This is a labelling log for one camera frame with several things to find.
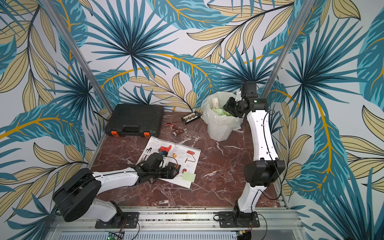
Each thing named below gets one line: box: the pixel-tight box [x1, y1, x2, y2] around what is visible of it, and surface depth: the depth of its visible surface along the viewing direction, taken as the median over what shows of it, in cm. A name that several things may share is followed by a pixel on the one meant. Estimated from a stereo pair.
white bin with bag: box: [201, 91, 244, 142], surface depth 92 cm
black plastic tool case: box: [104, 104, 164, 138], surface depth 105 cm
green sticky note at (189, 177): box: [182, 172, 197, 183], surface depth 90 cm
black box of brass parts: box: [181, 111, 201, 125], surface depth 118 cm
